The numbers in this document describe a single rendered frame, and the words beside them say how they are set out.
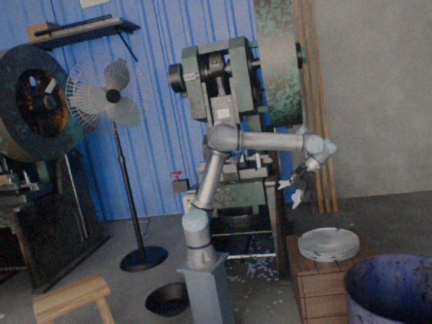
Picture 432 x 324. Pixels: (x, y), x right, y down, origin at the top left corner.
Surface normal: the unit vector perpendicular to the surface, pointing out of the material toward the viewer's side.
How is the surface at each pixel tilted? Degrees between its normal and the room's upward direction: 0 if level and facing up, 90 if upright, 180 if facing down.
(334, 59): 90
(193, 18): 90
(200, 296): 90
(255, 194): 90
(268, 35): 76
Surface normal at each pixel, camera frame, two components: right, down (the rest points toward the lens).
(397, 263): -0.25, 0.19
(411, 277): -0.51, 0.22
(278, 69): -0.16, 0.40
